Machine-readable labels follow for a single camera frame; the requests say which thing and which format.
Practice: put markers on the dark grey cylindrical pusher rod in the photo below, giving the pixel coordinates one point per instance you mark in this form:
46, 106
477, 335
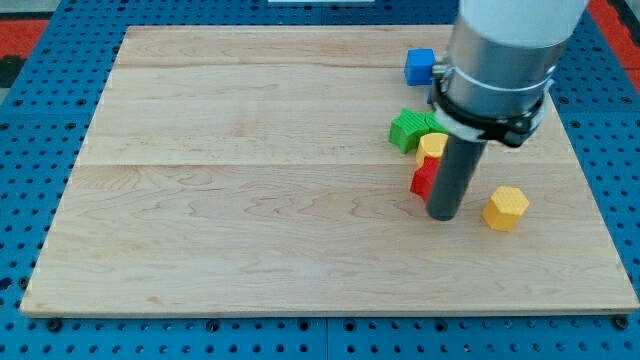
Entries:
457, 166

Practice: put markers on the yellow hexagon block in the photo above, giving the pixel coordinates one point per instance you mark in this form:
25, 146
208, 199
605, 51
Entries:
505, 208

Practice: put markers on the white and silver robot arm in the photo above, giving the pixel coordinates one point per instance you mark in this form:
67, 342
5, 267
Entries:
492, 84

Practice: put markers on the green block behind arm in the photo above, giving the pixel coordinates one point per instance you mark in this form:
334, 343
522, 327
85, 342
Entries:
433, 124

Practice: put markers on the red star block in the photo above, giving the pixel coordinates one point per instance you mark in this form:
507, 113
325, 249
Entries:
424, 177

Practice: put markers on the green star block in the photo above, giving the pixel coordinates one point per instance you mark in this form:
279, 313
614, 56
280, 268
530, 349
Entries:
407, 129

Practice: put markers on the yellow rounded block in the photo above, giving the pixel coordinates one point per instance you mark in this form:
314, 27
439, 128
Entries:
430, 145

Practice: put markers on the blue cube block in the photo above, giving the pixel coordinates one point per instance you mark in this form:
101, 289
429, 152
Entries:
418, 66

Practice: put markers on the wooden board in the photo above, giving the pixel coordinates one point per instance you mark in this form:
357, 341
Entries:
246, 172

